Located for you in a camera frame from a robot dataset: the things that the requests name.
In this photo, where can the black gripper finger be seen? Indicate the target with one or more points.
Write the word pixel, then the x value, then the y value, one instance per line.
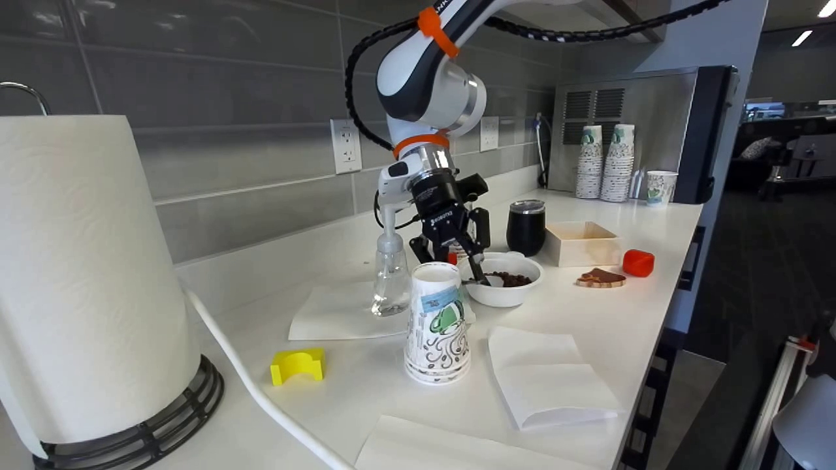
pixel 429 247
pixel 473 234

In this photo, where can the black tumbler with clear lid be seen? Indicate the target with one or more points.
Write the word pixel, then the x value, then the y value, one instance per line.
pixel 526 230

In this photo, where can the white paper towel roll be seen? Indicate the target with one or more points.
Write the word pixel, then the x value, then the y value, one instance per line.
pixel 87 278

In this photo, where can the yellow plastic block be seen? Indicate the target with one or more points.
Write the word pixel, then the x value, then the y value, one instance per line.
pixel 297 368

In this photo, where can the white bowl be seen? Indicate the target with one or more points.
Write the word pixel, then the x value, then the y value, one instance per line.
pixel 506 298

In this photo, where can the red plastic cup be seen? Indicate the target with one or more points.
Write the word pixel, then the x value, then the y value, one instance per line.
pixel 639 264

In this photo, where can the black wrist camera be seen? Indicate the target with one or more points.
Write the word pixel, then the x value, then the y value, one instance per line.
pixel 392 183

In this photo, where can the red plastic block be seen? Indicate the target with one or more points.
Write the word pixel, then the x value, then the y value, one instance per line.
pixel 452 260

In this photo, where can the tall black panel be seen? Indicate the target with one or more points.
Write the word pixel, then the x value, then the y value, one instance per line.
pixel 707 131

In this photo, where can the stack of printed cups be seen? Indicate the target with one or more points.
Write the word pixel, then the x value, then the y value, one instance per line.
pixel 590 166
pixel 620 166

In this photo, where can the clear glass flask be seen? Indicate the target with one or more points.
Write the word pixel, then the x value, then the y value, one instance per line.
pixel 391 278

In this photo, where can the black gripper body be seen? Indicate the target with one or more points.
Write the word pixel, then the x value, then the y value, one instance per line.
pixel 441 200

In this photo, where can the white wall outlet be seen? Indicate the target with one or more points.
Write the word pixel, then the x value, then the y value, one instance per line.
pixel 490 135
pixel 345 148

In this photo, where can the single printed paper cup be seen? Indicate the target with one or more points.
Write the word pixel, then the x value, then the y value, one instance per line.
pixel 661 187

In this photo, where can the brown beans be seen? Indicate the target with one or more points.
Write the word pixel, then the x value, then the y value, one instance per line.
pixel 514 280

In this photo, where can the small clear glass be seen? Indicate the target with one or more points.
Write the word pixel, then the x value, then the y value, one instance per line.
pixel 639 187

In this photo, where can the background screen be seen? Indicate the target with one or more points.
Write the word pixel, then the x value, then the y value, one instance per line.
pixel 765 111

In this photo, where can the grey white stand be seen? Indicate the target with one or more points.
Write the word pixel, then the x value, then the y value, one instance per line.
pixel 810 426

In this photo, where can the light wooden box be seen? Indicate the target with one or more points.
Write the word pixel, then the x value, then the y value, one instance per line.
pixel 583 252

